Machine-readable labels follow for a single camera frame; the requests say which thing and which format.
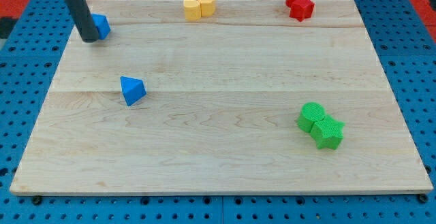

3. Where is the blue triangle block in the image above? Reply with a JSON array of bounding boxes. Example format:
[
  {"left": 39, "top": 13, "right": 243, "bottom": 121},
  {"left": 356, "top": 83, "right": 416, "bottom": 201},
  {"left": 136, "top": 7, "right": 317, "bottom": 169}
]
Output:
[{"left": 120, "top": 76, "right": 146, "bottom": 106}]

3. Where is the blue cube block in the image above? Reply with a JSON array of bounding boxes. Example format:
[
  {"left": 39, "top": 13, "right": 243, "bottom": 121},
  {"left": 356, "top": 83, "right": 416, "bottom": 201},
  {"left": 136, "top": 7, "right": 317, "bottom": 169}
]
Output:
[{"left": 92, "top": 14, "right": 110, "bottom": 39}]

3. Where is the light wooden board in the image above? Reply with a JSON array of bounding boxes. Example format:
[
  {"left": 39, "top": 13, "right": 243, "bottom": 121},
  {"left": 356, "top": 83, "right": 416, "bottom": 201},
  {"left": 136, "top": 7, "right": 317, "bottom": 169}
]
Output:
[{"left": 10, "top": 0, "right": 433, "bottom": 196}]

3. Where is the green cylinder block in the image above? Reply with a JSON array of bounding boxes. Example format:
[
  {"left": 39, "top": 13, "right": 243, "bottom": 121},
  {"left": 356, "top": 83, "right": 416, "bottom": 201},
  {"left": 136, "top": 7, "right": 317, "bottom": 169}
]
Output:
[{"left": 297, "top": 102, "right": 326, "bottom": 133}]

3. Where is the yellow heart block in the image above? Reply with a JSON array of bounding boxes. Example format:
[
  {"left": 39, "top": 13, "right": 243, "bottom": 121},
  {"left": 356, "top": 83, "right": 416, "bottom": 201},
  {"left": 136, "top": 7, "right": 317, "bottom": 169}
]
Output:
[{"left": 183, "top": 0, "right": 202, "bottom": 21}]

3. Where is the yellow hexagon block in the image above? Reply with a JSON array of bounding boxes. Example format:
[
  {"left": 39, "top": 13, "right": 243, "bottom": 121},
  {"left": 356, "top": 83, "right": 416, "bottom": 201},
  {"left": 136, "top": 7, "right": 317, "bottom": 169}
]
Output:
[{"left": 198, "top": 0, "right": 216, "bottom": 17}]

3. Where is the green star block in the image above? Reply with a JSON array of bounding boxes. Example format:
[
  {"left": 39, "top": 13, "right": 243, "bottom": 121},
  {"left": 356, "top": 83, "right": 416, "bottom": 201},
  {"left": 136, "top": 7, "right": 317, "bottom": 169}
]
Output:
[{"left": 309, "top": 114, "right": 345, "bottom": 150}]

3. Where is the red star block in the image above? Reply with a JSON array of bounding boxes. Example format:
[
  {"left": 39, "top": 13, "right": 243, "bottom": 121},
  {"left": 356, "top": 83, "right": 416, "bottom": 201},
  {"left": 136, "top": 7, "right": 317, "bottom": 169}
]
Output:
[{"left": 290, "top": 0, "right": 315, "bottom": 22}]

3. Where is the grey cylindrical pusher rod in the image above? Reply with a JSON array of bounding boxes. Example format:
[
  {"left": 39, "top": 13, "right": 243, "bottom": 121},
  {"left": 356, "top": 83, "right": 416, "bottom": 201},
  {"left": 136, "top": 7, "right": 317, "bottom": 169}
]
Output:
[{"left": 64, "top": 0, "right": 99, "bottom": 43}]

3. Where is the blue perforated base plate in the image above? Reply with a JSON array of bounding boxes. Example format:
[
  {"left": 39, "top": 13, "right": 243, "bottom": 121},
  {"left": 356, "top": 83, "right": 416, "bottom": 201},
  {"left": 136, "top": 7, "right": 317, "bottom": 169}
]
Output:
[{"left": 1, "top": 0, "right": 435, "bottom": 223}]

